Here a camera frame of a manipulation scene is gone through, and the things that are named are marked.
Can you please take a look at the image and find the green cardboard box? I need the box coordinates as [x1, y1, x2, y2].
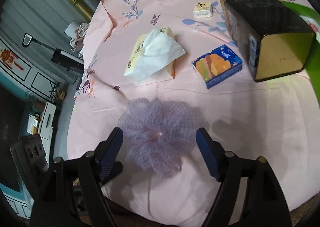
[282, 1, 319, 102]

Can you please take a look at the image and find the small cream tissue packet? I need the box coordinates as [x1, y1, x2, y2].
[193, 1, 212, 18]

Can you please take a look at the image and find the yellow tissue box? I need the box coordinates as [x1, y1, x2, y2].
[124, 27, 186, 86]

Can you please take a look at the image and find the black gold tin box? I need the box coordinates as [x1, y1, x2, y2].
[220, 0, 316, 82]

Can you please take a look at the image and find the pink printed tablecloth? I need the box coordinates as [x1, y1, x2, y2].
[67, 0, 319, 209]

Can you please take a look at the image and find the white cabinet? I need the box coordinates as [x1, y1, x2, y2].
[37, 102, 56, 162]

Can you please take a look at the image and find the blue tissue packet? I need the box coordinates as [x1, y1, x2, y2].
[191, 44, 242, 89]

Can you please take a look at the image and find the purple mesh bath pouf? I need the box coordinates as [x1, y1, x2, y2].
[118, 98, 199, 179]

